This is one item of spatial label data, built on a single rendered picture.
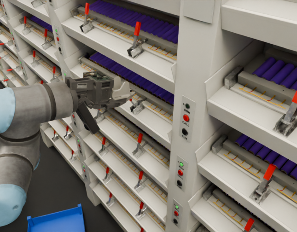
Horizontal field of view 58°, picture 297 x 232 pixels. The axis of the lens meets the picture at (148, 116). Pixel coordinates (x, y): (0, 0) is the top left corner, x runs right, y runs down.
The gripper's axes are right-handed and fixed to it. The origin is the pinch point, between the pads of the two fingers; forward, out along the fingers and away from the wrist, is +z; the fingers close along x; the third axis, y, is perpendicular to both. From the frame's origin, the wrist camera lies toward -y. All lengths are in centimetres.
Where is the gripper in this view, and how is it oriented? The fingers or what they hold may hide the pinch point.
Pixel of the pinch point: (129, 94)
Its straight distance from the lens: 80.8
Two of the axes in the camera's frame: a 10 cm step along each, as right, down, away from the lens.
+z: 7.5, -2.0, 6.3
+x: -6.5, -4.5, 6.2
